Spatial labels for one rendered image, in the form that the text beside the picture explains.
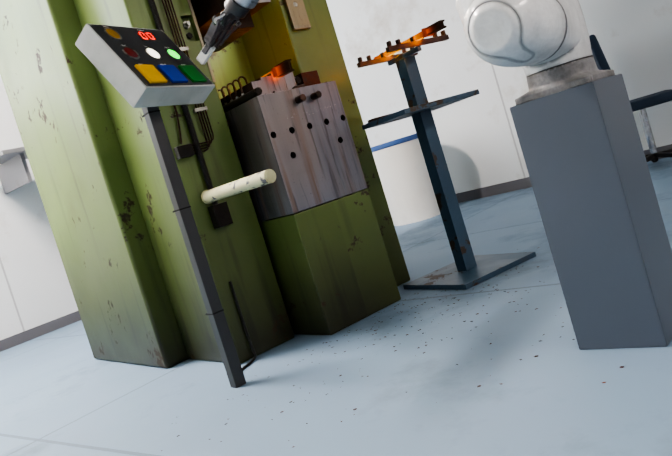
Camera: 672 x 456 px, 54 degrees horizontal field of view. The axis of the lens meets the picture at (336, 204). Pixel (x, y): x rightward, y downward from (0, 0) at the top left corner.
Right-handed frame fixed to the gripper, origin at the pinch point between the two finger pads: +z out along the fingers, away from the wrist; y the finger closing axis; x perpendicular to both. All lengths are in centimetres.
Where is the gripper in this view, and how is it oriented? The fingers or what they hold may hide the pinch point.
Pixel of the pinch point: (205, 53)
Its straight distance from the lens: 218.3
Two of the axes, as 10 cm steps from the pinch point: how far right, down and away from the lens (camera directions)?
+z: -6.0, 6.9, 4.2
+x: -6.9, -7.1, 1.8
